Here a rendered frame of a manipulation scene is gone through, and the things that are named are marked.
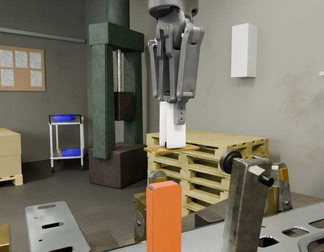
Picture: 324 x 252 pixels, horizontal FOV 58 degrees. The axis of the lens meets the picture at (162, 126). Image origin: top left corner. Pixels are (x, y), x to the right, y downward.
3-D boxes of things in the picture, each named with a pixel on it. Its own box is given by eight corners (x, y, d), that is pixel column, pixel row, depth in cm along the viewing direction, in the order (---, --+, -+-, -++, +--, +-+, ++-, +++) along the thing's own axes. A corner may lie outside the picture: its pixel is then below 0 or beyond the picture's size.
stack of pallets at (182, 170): (271, 212, 320) (274, 137, 312) (230, 237, 265) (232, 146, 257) (188, 187, 408) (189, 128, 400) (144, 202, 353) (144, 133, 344)
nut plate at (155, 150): (188, 145, 49) (188, 138, 49) (201, 149, 46) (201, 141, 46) (142, 149, 45) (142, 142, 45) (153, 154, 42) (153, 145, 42)
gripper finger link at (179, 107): (181, 90, 44) (192, 90, 41) (181, 124, 44) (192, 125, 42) (173, 90, 43) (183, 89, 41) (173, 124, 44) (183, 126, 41)
